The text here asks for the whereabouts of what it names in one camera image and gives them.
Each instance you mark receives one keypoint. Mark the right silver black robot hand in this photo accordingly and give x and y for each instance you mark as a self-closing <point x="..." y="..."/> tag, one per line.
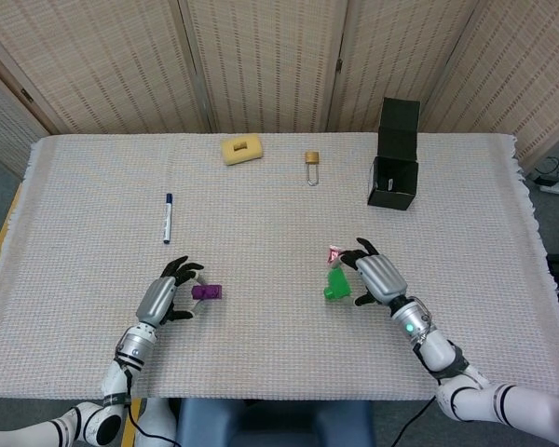
<point x="382" y="279"/>

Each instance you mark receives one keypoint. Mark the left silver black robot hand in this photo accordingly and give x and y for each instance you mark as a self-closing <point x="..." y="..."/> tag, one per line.
<point x="158" y="298"/>

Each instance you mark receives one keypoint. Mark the green and purple toy block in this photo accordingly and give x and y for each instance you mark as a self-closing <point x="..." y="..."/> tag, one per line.
<point x="337" y="284"/>

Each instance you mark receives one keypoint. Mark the purple small block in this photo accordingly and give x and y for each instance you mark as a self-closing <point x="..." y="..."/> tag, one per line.
<point x="209" y="292"/>

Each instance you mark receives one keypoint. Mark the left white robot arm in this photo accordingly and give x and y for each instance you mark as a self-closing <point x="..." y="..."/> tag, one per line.
<point x="137" y="347"/>

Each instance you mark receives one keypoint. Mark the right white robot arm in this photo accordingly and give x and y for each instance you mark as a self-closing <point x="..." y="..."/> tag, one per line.
<point x="435" y="356"/>

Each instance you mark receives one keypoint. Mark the small red candy packet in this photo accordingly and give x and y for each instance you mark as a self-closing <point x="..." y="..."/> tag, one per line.
<point x="331" y="255"/>

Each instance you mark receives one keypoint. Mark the white marker with blue cap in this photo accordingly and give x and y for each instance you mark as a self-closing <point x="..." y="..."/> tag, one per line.
<point x="168" y="219"/>

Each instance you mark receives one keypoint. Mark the open black cardboard box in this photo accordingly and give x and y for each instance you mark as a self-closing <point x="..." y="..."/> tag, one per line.
<point x="392" y="200"/>

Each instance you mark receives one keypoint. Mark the brass padlock with long shackle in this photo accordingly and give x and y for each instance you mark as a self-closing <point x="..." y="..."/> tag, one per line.
<point x="312" y="157"/>

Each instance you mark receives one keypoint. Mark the blue grey robot torso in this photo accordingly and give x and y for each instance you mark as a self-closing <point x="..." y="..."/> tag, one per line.
<point x="275" y="423"/>

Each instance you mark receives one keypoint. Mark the yellow sponge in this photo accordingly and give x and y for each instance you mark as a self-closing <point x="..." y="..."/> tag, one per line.
<point x="254" y="151"/>

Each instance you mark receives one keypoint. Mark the metal screen hinge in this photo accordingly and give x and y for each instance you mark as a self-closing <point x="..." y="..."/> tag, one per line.
<point x="339" y="64"/>
<point x="26" y="95"/>

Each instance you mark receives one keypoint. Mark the woven folding screen panel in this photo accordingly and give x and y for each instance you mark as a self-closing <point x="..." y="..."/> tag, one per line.
<point x="9" y="112"/>
<point x="400" y="51"/>
<point x="112" y="60"/>
<point x="265" y="60"/>
<point x="522" y="70"/>

